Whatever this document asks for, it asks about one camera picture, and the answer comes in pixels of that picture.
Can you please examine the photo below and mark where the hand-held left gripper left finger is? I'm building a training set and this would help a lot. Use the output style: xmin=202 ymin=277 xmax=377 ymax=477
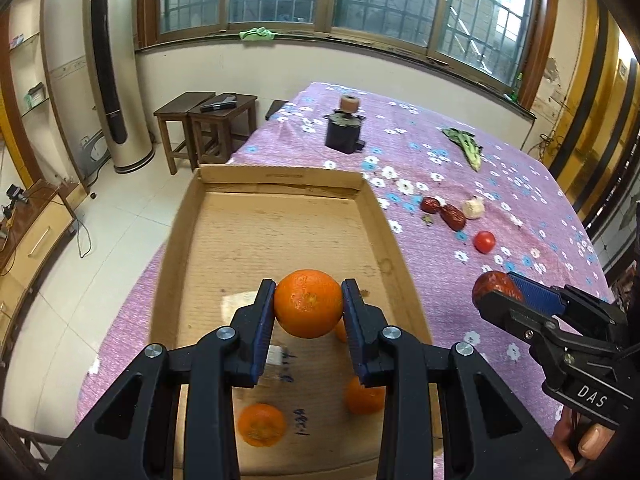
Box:
xmin=47 ymin=279 xmax=277 ymax=480

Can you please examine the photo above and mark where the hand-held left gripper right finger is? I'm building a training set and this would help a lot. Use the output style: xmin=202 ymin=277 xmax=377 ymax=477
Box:
xmin=341 ymin=280 xmax=571 ymax=480

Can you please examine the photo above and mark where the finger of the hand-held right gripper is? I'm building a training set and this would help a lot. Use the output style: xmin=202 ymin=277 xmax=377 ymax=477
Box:
xmin=507 ymin=272 xmax=628 ymax=336
xmin=477 ymin=292 xmax=556 ymax=346

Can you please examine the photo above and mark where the large red date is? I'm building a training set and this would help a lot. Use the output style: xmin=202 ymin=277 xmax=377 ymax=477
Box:
xmin=472 ymin=271 xmax=526 ymax=311

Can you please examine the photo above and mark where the shallow cardboard box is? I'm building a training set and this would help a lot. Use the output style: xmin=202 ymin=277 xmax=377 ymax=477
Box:
xmin=149 ymin=164 xmax=443 ymax=480

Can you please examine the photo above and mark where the person's right hand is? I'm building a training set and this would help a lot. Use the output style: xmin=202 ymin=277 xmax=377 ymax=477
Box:
xmin=552 ymin=407 xmax=613 ymax=471

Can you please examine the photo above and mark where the purple floral tablecloth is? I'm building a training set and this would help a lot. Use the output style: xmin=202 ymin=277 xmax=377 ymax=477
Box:
xmin=75 ymin=81 xmax=616 ymax=480

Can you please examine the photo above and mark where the green leafy vegetable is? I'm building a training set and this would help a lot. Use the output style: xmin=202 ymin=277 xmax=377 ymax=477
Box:
xmin=441 ymin=127 xmax=485 ymax=172

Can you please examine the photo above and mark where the black motor block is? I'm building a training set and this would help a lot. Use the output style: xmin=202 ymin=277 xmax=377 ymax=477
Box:
xmin=322 ymin=112 xmax=368 ymax=153

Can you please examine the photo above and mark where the dark wooden stool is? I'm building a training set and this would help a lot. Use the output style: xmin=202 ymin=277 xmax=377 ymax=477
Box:
xmin=189 ymin=94 xmax=258 ymax=165
xmin=154 ymin=91 xmax=217 ymax=175

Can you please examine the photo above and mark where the light wooden cabinet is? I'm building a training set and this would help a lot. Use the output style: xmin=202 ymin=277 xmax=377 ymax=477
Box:
xmin=0 ymin=180 xmax=77 ymax=346

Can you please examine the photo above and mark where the tower air conditioner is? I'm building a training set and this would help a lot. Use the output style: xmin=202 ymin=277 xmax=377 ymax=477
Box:
xmin=82 ymin=0 xmax=156 ymax=173

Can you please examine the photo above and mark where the wooden glass shelf unit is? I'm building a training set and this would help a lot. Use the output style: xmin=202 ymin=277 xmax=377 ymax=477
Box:
xmin=0 ymin=7 xmax=53 ymax=188

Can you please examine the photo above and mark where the black power cable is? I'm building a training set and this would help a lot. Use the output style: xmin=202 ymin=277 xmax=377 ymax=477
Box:
xmin=60 ymin=195 xmax=93 ymax=260

